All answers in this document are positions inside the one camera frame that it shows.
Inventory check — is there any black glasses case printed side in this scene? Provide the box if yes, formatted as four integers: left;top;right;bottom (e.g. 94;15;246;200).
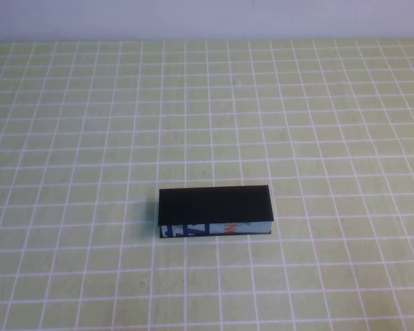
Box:
157;185;275;239

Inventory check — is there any green white grid tablecloth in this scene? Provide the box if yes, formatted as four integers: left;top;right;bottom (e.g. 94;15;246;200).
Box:
0;38;414;331

